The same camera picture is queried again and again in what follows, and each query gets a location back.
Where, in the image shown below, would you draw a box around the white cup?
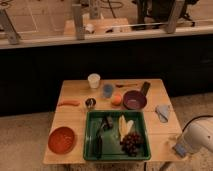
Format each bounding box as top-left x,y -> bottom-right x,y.
88,73 -> 101,89

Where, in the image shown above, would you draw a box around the black cable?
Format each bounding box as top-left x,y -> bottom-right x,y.
182,114 -> 213,132

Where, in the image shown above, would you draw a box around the green plastic tray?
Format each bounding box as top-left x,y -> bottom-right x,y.
83,110 -> 151,162

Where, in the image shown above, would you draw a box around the wooden table in background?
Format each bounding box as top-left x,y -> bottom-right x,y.
63,17 -> 133,36

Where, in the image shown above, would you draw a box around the blue grey cloth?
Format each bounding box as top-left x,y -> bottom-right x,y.
155,105 -> 170,123

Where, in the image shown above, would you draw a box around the blue cup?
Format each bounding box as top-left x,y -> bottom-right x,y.
103,84 -> 114,98

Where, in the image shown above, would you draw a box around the orange fruit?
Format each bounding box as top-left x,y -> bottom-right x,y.
111,94 -> 122,106

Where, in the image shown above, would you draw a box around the blue sponge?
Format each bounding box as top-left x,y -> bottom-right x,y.
173,144 -> 187,158

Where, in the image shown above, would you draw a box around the purple pan with black handle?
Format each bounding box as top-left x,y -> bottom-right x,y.
123,82 -> 151,110

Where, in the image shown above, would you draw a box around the small metal cup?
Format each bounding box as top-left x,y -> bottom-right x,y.
85,98 -> 96,110

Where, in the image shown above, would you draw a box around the dark spoon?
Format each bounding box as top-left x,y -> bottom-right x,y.
115,84 -> 138,88

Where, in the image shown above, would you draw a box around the orange bowl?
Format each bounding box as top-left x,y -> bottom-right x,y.
48,127 -> 77,154

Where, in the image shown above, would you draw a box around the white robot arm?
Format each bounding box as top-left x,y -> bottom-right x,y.
173,117 -> 213,158

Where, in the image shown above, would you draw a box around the dark red grapes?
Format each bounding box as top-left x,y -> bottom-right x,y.
120,132 -> 143,157

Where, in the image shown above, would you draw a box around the white and yellow gripper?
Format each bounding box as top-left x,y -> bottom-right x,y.
171,134 -> 188,153

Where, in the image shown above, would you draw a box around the orange carrot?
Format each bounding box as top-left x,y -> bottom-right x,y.
57,100 -> 80,106

